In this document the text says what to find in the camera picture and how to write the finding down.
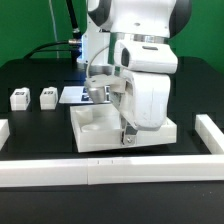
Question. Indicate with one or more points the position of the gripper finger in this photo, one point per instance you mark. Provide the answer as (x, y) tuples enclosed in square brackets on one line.
[(128, 134)]

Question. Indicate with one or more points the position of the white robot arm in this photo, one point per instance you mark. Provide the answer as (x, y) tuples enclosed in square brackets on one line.
[(150, 21)]

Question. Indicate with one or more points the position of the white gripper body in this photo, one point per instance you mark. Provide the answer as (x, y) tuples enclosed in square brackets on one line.
[(145, 68)]

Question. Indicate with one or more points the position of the white square tabletop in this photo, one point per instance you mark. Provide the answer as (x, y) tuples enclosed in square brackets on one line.
[(98, 127)]

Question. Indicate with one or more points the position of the white U-shaped obstacle fence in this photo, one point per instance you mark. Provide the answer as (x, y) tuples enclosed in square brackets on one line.
[(90, 171)]

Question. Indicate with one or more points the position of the white marker sheet with tags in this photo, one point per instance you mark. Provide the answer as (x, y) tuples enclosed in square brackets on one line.
[(82, 95)]

